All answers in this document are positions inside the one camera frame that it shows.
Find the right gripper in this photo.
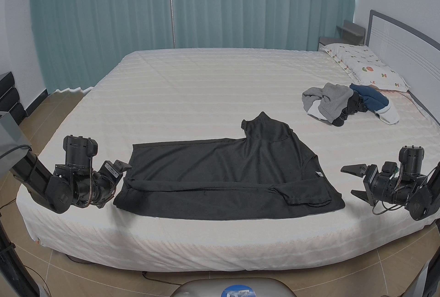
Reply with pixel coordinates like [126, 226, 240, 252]
[340, 163, 401, 206]

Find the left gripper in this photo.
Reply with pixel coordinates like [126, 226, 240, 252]
[80, 159, 133, 207]

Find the black T-shirt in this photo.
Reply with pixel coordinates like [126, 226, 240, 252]
[113, 111, 345, 221]

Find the pile of clothes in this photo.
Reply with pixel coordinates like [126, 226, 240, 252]
[302, 82, 400, 128]

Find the bed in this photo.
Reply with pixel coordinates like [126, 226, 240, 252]
[15, 9, 440, 272]

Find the white printed pillow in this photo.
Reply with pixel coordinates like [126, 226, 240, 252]
[320, 43, 411, 93]

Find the black chest of drawers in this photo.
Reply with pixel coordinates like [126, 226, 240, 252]
[0, 71, 26, 124]

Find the grey bedside table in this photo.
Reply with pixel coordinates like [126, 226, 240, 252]
[319, 20, 366, 51]

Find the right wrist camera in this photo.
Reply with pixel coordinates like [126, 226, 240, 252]
[383, 161, 402, 176]

